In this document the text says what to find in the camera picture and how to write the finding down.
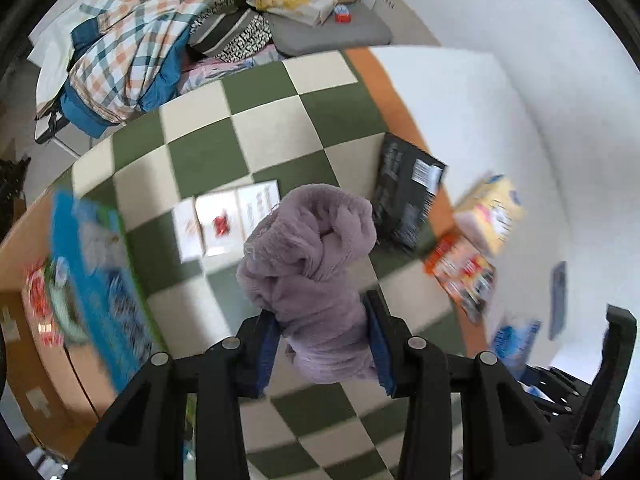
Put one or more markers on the black snack packet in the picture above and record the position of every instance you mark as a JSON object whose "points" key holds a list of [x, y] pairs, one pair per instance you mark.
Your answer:
{"points": [[406, 195]]}

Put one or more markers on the purple fluffy towel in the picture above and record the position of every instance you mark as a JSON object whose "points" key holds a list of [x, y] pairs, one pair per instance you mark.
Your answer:
{"points": [[310, 280]]}

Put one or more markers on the grey cushion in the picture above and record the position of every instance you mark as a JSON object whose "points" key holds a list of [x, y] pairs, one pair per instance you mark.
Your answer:
{"points": [[330, 30]]}

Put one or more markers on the white booklet with red print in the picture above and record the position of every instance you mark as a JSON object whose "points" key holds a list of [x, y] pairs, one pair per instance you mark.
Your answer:
{"points": [[224, 223]]}

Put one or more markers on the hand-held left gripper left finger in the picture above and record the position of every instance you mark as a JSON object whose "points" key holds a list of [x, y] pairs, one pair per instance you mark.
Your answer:
{"points": [[266, 345]]}

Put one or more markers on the green checkered blanket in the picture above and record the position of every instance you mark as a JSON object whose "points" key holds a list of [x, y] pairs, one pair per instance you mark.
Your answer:
{"points": [[270, 170]]}

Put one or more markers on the blue grey flat object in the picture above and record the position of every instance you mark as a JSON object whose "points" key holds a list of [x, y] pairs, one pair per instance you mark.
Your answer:
{"points": [[558, 300]]}

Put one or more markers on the blue white packet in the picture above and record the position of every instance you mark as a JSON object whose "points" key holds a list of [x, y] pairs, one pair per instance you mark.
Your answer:
{"points": [[515, 342]]}

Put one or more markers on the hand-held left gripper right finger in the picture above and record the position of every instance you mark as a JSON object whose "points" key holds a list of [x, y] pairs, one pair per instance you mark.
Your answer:
{"points": [[378, 345]]}

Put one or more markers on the yellow white package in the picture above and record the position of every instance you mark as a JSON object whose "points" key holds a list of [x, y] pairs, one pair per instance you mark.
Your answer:
{"points": [[297, 2]]}

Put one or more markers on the cardboard box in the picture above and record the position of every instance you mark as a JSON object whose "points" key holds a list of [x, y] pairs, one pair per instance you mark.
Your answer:
{"points": [[55, 355]]}

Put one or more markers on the red white packet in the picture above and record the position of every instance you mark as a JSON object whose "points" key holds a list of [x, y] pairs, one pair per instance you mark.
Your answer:
{"points": [[40, 305]]}

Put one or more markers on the yellow white carton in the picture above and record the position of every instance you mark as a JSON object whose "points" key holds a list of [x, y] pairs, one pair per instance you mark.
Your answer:
{"points": [[492, 215]]}

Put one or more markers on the striped dark pillow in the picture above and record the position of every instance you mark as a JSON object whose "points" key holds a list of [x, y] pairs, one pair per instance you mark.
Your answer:
{"points": [[231, 33]]}

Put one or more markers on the orange snack packet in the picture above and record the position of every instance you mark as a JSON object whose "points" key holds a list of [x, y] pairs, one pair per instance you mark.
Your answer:
{"points": [[463, 276]]}

